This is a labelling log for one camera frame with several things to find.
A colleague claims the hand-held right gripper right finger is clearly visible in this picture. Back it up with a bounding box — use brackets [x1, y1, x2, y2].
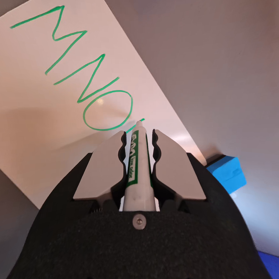
[151, 129, 206, 208]

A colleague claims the white whiteboard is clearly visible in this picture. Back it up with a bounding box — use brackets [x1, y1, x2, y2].
[0, 0, 206, 210]

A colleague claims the blue plastic bin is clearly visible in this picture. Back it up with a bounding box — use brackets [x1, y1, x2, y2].
[257, 250, 279, 279]

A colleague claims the blue whiteboard eraser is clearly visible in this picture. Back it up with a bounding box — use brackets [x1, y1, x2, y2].
[205, 154, 248, 193]

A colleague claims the green dry-erase marker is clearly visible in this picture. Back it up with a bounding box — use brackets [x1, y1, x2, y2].
[123, 119, 157, 212]

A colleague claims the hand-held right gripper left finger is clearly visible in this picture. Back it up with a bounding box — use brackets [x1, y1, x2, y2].
[73, 130, 128, 206]

